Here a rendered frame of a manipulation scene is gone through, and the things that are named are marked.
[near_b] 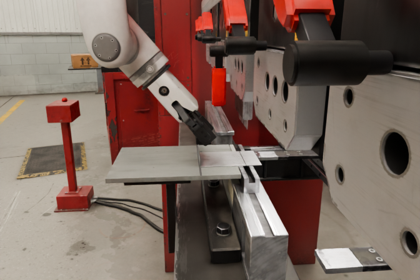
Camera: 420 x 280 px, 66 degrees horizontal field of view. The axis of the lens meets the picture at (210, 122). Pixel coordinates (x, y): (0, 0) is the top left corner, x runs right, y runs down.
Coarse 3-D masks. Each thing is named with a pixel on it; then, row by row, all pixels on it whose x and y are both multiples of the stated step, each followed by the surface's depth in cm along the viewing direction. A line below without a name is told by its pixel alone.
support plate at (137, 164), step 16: (128, 160) 71; (144, 160) 71; (160, 160) 71; (176, 160) 71; (192, 160) 71; (112, 176) 63; (128, 176) 63; (144, 176) 63; (160, 176) 63; (176, 176) 63; (192, 176) 64; (208, 176) 64; (224, 176) 64; (240, 176) 64
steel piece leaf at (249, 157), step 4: (240, 152) 75; (244, 152) 75; (248, 152) 75; (252, 152) 75; (244, 156) 73; (248, 156) 73; (252, 156) 73; (256, 156) 73; (244, 160) 71; (248, 160) 71; (252, 160) 71; (256, 160) 71; (248, 164) 68; (252, 164) 68; (256, 164) 68; (260, 164) 69
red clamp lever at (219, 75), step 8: (216, 48) 50; (216, 56) 51; (224, 56) 51; (216, 64) 51; (216, 72) 51; (224, 72) 52; (216, 80) 52; (224, 80) 52; (216, 88) 52; (224, 88) 52; (216, 96) 52; (224, 96) 53; (216, 104) 53; (224, 104) 53
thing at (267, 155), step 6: (258, 156) 72; (264, 156) 72; (270, 156) 72; (276, 156) 72; (282, 156) 72; (288, 156) 72; (294, 156) 73; (300, 156) 73; (306, 156) 73; (312, 156) 73; (318, 156) 73
